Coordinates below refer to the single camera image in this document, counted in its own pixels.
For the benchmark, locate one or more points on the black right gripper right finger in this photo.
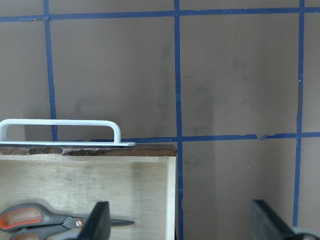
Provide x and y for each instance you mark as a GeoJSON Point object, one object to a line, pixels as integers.
{"type": "Point", "coordinates": [265, 224]}

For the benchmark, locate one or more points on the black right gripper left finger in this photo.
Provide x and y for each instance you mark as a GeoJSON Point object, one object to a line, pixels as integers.
{"type": "Point", "coordinates": [98, 225]}

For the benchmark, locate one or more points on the light wooden drawer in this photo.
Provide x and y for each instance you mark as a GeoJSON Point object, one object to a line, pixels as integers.
{"type": "Point", "coordinates": [139, 182]}

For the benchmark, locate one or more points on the orange grey scissors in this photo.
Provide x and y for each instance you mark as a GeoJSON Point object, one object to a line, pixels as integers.
{"type": "Point", "coordinates": [33, 221]}

